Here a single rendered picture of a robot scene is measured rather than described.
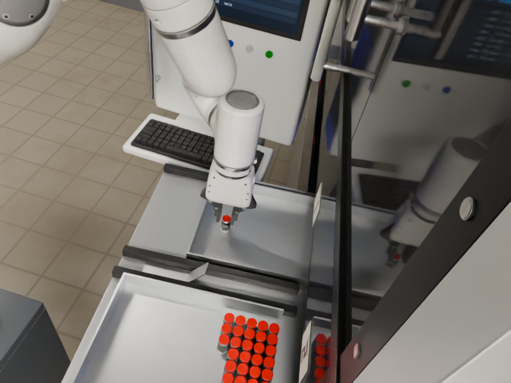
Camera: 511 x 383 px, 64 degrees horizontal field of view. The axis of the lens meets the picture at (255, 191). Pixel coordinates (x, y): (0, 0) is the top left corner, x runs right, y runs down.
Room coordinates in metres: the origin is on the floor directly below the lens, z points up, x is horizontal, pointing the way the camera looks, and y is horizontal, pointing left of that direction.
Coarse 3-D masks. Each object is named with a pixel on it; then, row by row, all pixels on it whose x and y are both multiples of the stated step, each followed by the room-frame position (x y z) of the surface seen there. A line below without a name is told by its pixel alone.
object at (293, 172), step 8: (304, 112) 1.79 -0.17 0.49; (304, 120) 1.65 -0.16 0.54; (304, 128) 1.52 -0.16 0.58; (296, 136) 1.94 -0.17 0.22; (296, 144) 1.76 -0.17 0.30; (296, 152) 1.62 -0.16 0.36; (296, 160) 1.49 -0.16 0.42; (296, 168) 1.38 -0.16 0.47; (288, 176) 1.68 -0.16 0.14; (296, 176) 1.27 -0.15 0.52; (288, 184) 1.54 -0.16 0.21; (296, 184) 1.18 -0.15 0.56
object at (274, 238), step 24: (264, 192) 0.77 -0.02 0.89; (288, 192) 0.77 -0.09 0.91; (240, 216) 0.68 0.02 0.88; (264, 216) 0.70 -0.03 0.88; (288, 216) 0.71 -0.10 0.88; (312, 216) 0.73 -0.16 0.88; (192, 240) 0.55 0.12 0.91; (216, 240) 0.59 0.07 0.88; (240, 240) 0.61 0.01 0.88; (264, 240) 0.62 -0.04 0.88; (288, 240) 0.63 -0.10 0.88; (216, 264) 0.51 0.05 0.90; (240, 264) 0.51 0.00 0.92; (264, 264) 0.55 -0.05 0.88; (288, 264) 0.56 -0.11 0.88
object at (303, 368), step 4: (308, 324) 0.34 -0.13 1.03; (308, 328) 0.33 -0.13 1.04; (304, 332) 0.34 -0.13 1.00; (308, 332) 0.33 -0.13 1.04; (304, 336) 0.33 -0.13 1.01; (308, 336) 0.32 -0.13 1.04; (304, 340) 0.32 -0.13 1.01; (308, 340) 0.31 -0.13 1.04; (304, 344) 0.32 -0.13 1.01; (308, 344) 0.30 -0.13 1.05; (308, 348) 0.29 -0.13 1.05; (308, 352) 0.29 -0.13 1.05; (308, 356) 0.28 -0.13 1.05; (300, 360) 0.30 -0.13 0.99; (304, 360) 0.28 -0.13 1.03; (300, 364) 0.29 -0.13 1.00; (304, 364) 0.28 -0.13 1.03; (300, 368) 0.28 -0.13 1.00; (304, 368) 0.27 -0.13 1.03; (300, 372) 0.27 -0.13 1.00; (304, 372) 0.26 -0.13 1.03; (300, 376) 0.27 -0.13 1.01; (300, 380) 0.26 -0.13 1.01
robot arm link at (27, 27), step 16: (0, 0) 0.33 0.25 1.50; (16, 0) 0.34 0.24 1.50; (32, 0) 0.35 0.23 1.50; (48, 0) 0.36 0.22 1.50; (0, 16) 0.33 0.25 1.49; (16, 16) 0.34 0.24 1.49; (32, 16) 0.35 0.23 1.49; (48, 16) 0.36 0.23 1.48; (0, 32) 0.33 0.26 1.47; (16, 32) 0.34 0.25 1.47; (32, 32) 0.35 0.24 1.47; (0, 48) 0.34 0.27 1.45; (16, 48) 0.34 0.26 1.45; (0, 64) 0.36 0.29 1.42
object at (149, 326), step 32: (128, 288) 0.42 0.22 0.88; (160, 288) 0.43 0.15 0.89; (192, 288) 0.43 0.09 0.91; (128, 320) 0.36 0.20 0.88; (160, 320) 0.37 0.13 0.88; (192, 320) 0.38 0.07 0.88; (256, 320) 0.41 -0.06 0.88; (96, 352) 0.28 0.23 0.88; (128, 352) 0.29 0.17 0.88; (160, 352) 0.31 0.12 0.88; (192, 352) 0.32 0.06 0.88
